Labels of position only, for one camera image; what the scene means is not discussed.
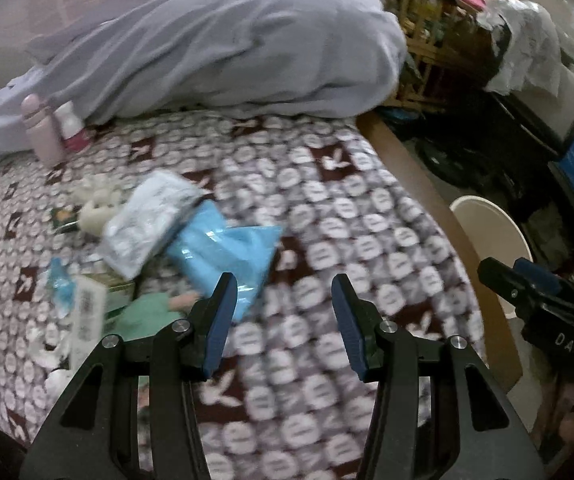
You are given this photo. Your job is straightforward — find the green white tissue pack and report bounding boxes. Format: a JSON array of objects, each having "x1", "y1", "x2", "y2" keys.
[{"x1": 77, "y1": 272, "x2": 135, "y2": 318}]

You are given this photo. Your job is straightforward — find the wooden crib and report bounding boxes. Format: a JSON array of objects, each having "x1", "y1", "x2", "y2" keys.
[{"x1": 381, "y1": 0, "x2": 495, "y2": 112}]

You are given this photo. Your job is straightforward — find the cream plush toy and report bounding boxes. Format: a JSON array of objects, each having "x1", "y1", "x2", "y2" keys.
[{"x1": 70, "y1": 174, "x2": 124, "y2": 237}]

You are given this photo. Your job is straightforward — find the blue plastic wrapper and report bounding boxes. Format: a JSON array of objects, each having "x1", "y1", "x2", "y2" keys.
[{"x1": 165, "y1": 200, "x2": 283, "y2": 322}]

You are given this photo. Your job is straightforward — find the blue white candy wrapper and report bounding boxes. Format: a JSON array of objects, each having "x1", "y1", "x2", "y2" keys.
[{"x1": 46, "y1": 257, "x2": 76, "y2": 318}]

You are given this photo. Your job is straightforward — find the dark green snack wrapper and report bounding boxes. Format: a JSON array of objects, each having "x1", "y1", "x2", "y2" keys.
[{"x1": 51, "y1": 206, "x2": 81, "y2": 234}]

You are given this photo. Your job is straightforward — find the wooden bed frame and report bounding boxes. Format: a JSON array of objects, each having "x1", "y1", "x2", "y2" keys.
[{"x1": 355, "y1": 109, "x2": 524, "y2": 394}]

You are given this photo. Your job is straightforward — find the white trash bin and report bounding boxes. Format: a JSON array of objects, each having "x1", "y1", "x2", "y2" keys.
[{"x1": 450, "y1": 195, "x2": 533, "y2": 266}]

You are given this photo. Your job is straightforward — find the grey blue blanket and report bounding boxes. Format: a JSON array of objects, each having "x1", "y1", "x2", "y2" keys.
[{"x1": 0, "y1": 0, "x2": 407, "y2": 160}]

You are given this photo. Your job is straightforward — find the silver plastic bag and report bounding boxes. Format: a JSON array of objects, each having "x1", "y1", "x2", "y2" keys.
[{"x1": 98, "y1": 170, "x2": 206, "y2": 281}]

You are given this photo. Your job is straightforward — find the pink bottle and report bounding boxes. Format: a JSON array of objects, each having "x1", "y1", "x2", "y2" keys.
[{"x1": 20, "y1": 94, "x2": 66, "y2": 168}]

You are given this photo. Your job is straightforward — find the white striped carton box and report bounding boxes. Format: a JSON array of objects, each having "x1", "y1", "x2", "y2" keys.
[{"x1": 70, "y1": 275, "x2": 106, "y2": 370}]

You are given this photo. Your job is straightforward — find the crumpled white tissue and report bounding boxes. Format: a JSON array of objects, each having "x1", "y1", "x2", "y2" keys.
[{"x1": 27, "y1": 323, "x2": 74, "y2": 400}]

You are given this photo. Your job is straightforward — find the green cloth piece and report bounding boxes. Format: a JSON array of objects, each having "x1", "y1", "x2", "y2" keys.
[{"x1": 110, "y1": 292, "x2": 200, "y2": 341}]

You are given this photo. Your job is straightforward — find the white bottle red label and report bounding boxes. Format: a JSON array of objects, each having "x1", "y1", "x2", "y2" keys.
[{"x1": 54, "y1": 101, "x2": 92, "y2": 153}]

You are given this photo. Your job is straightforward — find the white patterned cloth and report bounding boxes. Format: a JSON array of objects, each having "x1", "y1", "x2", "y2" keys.
[{"x1": 477, "y1": 0, "x2": 562, "y2": 98}]

